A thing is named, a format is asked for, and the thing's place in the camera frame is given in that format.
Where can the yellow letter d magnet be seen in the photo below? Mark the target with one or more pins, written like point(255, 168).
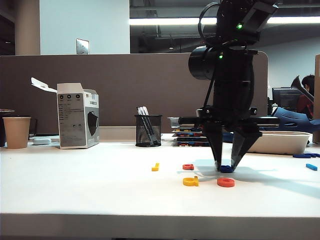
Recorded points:
point(190, 182)

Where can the white grey mask box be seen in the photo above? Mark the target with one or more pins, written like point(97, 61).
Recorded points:
point(72, 120)

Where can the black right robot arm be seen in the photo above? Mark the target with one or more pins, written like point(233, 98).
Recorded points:
point(232, 65)

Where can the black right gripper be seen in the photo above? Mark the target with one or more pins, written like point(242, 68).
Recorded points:
point(232, 105)

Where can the white earbud case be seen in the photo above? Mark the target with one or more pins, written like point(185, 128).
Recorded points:
point(42, 141)

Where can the black office chair back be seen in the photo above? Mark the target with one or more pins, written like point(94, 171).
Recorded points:
point(297, 85)

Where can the silver wall plate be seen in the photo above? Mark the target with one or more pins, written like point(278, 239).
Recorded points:
point(82, 46)

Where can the blue number 4 magnet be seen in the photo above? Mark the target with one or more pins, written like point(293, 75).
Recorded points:
point(301, 156)

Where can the beige rectangular tray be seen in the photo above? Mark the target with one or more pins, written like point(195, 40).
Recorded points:
point(280, 145)

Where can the silver capped pen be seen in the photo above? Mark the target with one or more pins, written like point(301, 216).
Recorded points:
point(143, 111)
point(139, 111)
point(146, 111)

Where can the light blue letter l magnet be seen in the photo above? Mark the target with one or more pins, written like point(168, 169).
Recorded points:
point(311, 167)

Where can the blue letter g magnet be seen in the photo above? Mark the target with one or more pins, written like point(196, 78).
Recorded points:
point(226, 170)

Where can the seated person red top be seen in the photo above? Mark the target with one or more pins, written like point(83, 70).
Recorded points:
point(310, 82)

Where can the black computer monitor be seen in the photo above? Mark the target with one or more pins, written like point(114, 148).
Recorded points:
point(283, 97)

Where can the brown fabric desk partition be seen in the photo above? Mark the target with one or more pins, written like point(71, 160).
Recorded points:
point(125, 87)

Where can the navy blue foam slipper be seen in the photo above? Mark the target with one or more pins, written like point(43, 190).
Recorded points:
point(228, 137)
point(292, 120)

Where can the tan paper cup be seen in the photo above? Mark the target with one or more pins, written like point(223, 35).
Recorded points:
point(17, 133)

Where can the blue letter m magnet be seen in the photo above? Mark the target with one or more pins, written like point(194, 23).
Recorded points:
point(315, 155)

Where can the black mesh pen holder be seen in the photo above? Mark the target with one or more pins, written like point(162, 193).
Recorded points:
point(148, 132)

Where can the beige partition base rail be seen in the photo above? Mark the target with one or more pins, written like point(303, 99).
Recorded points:
point(117, 135)

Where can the orange letter a magnet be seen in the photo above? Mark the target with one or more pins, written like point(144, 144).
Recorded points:
point(187, 167)

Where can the orange letter o magnet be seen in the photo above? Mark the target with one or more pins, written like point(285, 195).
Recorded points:
point(221, 183)

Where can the yellow letter j magnet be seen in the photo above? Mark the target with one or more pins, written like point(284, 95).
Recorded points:
point(155, 169)

